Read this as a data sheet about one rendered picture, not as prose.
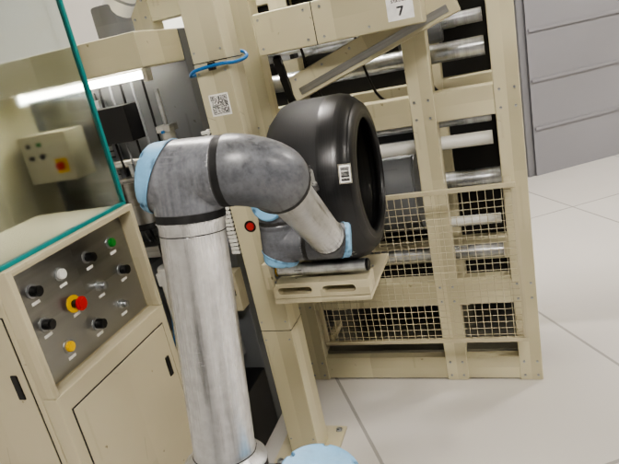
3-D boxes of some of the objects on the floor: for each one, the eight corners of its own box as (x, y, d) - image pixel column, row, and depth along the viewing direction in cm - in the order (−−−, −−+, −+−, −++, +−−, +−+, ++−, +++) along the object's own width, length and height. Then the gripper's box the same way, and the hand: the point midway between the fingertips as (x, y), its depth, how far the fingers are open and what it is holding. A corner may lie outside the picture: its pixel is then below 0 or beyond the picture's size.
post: (292, 458, 244) (117, -228, 166) (301, 436, 256) (142, -213, 178) (321, 458, 239) (155, -245, 162) (329, 437, 251) (178, -228, 174)
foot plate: (272, 468, 240) (271, 463, 240) (292, 425, 264) (291, 422, 263) (332, 470, 231) (332, 467, 231) (347, 427, 255) (346, 423, 254)
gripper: (300, 170, 152) (323, 159, 172) (270, 174, 155) (295, 163, 175) (306, 202, 154) (327, 188, 173) (275, 204, 157) (299, 191, 177)
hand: (311, 185), depth 174 cm, fingers closed
